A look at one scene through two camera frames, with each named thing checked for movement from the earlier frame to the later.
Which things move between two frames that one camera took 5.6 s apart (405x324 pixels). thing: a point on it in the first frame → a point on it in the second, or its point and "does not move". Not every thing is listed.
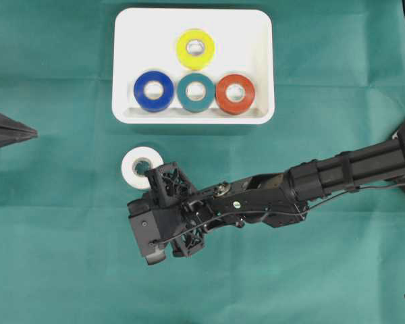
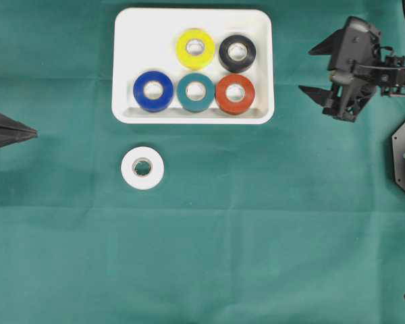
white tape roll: [136, 180] does not move
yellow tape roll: [192, 61] does not move
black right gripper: [188, 213] → [355, 71]
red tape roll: [231, 107] does not move
